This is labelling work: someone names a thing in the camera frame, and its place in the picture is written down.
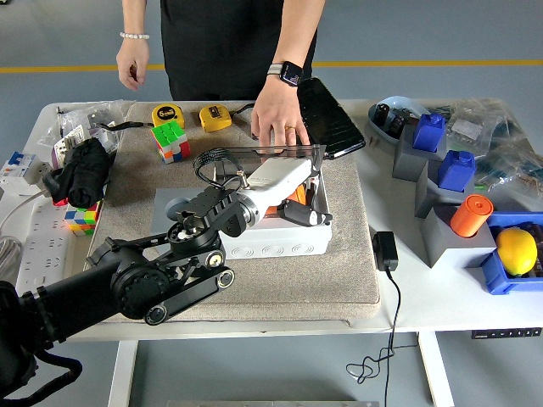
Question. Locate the person's right hand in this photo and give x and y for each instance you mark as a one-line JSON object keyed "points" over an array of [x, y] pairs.
{"points": [[133, 59]]}

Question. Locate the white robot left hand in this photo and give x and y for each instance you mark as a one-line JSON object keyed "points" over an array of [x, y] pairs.
{"points": [[282, 178]]}

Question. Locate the person's left hand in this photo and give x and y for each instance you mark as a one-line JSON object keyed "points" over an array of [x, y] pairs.
{"points": [[278, 114]]}

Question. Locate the orange cylindrical battery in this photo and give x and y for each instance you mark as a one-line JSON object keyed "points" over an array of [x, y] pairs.
{"points": [[298, 195], [468, 218]]}

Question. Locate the person's left forearm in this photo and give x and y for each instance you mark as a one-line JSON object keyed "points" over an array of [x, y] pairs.
{"points": [[299, 34]]}

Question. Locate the person's right forearm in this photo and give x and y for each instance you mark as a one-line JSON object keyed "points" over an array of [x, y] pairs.
{"points": [[138, 17]]}

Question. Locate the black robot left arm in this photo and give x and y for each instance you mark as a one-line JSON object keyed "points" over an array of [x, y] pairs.
{"points": [[127, 280]]}

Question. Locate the light grey junction box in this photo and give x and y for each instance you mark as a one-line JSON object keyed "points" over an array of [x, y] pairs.
{"points": [[275, 246]]}

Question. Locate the black smartwatch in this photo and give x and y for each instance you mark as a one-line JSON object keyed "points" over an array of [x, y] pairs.
{"points": [[290, 73]]}

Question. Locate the yellow tape measure black label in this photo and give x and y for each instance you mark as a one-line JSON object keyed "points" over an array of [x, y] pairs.
{"points": [[214, 118]]}

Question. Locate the yellow tape measure 5m label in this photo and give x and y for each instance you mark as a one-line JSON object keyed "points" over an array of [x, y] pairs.
{"points": [[167, 113]]}

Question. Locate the small white module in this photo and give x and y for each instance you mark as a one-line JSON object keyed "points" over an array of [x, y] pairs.
{"points": [[104, 137]]}

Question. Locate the colourful puzzle cube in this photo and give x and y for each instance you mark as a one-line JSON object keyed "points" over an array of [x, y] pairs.
{"points": [[169, 135], [82, 218]]}

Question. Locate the person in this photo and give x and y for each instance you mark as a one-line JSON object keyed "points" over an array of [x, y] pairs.
{"points": [[220, 42]]}

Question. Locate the white printed card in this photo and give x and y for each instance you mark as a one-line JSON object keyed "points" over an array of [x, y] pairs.
{"points": [[74, 136]]}

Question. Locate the small metal component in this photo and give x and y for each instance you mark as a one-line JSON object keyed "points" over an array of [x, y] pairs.
{"points": [[373, 141]]}

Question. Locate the black capacitor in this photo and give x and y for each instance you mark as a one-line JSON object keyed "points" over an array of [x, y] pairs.
{"points": [[381, 113], [396, 125]]}

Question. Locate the grey-brown mat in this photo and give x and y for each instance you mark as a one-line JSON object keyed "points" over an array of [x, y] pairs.
{"points": [[297, 288]]}

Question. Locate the grey holder block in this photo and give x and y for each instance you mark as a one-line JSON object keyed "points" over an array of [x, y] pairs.
{"points": [[426, 195], [449, 250], [407, 163], [163, 195]]}

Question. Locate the black cloth bundle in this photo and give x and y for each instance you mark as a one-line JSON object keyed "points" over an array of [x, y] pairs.
{"points": [[85, 169]]}

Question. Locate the light blue dish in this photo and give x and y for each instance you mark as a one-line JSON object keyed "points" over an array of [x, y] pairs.
{"points": [[399, 102]]}

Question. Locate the purple small object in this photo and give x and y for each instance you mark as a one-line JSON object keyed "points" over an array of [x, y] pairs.
{"points": [[57, 157]]}

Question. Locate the black power adapter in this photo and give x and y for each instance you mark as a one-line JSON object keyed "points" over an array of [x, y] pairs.
{"points": [[385, 250]]}

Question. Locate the white socket adapter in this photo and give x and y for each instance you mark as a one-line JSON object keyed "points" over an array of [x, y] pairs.
{"points": [[42, 171]]}

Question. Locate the blue plastic block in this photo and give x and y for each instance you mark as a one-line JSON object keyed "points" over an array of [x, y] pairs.
{"points": [[428, 133], [456, 171]]}

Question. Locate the white circuit breaker blue lever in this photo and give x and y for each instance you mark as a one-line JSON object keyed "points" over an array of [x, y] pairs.
{"points": [[17, 163]]}

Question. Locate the white power strip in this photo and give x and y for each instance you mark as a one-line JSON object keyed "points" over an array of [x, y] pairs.
{"points": [[12, 188], [42, 254]]}

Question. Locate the clear bag of grey parts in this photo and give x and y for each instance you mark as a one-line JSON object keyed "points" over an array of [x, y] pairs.
{"points": [[466, 125]]}

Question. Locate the blue storage bin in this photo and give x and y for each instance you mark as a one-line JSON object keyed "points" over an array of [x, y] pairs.
{"points": [[496, 275]]}

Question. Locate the clear bag of dark components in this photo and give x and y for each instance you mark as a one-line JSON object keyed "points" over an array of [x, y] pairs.
{"points": [[517, 169]]}

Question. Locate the white table leg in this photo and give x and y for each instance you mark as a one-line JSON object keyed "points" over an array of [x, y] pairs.
{"points": [[434, 369], [123, 373]]}

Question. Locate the yellow lemon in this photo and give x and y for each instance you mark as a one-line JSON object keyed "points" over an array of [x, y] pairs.
{"points": [[515, 252]]}

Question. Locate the black table control panel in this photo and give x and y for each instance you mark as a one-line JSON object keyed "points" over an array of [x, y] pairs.
{"points": [[505, 333]]}

